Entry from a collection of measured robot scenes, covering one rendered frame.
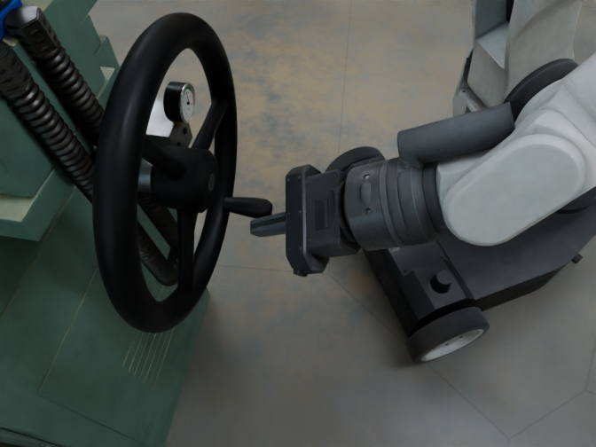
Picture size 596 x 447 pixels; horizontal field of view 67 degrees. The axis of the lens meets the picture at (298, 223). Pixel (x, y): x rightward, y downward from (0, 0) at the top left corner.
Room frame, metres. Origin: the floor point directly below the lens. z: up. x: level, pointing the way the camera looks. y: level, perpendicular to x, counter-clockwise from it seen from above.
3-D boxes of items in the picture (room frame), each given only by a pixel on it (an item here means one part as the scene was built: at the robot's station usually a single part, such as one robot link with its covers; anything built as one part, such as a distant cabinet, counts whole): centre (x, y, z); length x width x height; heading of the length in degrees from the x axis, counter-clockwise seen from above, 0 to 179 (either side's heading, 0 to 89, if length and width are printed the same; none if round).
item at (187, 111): (0.55, 0.19, 0.65); 0.06 x 0.04 x 0.08; 170
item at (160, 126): (0.56, 0.26, 0.58); 0.12 x 0.08 x 0.08; 80
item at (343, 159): (0.86, -0.17, 0.10); 0.20 x 0.05 x 0.20; 110
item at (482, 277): (0.70, -0.49, 0.19); 0.64 x 0.52 x 0.33; 110
